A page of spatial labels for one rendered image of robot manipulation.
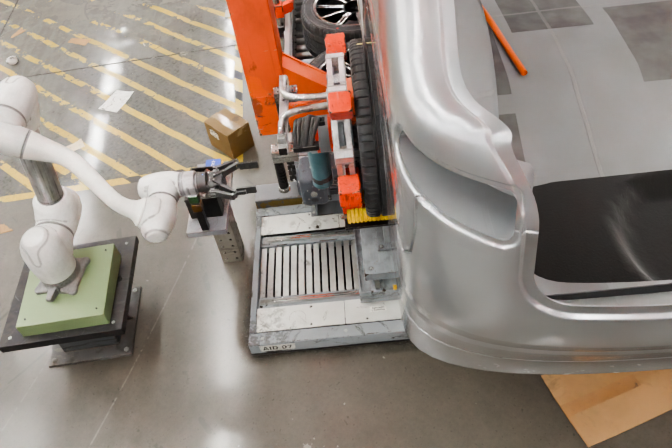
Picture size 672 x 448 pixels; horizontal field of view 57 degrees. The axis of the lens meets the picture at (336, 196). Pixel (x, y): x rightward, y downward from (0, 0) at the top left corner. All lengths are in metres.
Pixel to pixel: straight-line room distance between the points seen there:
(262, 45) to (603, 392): 1.91
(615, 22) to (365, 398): 1.72
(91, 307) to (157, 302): 0.47
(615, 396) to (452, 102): 1.78
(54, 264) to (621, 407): 2.24
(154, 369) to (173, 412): 0.23
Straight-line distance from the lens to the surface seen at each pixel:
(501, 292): 1.35
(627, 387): 2.75
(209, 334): 2.89
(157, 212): 2.18
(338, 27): 3.63
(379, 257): 2.71
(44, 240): 2.64
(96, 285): 2.75
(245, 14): 2.57
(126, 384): 2.90
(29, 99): 2.39
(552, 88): 2.26
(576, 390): 2.69
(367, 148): 2.02
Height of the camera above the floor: 2.34
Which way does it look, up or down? 45 degrees down
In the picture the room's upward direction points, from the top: 8 degrees counter-clockwise
